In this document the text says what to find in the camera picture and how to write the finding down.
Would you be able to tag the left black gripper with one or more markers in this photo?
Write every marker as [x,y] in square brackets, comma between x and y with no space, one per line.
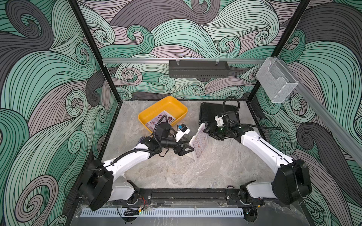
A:
[180,152]

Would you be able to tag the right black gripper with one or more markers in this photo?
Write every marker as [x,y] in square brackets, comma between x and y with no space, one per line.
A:
[212,130]

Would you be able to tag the dim sum menu sheet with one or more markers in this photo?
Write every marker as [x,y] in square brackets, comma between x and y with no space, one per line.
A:
[200,142]

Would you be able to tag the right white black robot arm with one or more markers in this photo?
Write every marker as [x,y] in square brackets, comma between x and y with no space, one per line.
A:
[292,178]

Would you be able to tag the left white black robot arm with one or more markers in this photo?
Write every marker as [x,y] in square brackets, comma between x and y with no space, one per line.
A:
[97,184]

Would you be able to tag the black ribbed case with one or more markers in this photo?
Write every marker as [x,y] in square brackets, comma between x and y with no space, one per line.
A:
[208,111]

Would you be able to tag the yellow plastic tray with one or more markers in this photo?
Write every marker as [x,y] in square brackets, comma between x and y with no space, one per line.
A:
[174,110]

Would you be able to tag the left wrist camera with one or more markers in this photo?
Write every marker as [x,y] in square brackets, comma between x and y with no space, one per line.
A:
[181,131]

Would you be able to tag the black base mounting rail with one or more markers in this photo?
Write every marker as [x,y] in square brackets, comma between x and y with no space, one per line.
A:
[232,196]

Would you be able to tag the black wall-mounted shelf tray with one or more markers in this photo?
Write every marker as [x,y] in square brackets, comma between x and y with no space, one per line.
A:
[202,70]

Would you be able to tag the clear acrylic wall pocket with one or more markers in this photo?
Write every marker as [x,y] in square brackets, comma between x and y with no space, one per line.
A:
[276,79]

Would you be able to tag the white slotted cable duct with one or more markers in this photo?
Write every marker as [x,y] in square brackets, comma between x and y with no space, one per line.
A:
[167,212]

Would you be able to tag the aluminium back wall rail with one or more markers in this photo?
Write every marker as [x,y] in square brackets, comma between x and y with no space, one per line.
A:
[142,60]

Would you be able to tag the aluminium wall rail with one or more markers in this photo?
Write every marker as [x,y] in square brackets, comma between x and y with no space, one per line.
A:
[142,60]
[332,102]

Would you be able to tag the aluminium right wall rail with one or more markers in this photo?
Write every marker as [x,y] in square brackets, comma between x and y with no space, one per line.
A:
[332,102]

